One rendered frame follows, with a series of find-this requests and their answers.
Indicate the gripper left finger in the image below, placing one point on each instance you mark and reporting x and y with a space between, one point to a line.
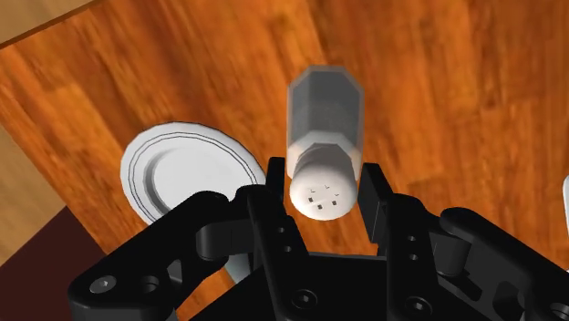
262 231

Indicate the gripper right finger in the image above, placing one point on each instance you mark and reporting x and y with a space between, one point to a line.
400 231

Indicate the white and grey salt shaker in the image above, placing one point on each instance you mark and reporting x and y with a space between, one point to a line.
323 133

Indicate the white plate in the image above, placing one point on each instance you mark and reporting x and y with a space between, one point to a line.
186 173

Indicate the wooden table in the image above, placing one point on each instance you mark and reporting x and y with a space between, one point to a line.
444 98

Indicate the white object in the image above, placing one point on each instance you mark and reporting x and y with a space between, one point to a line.
566 195

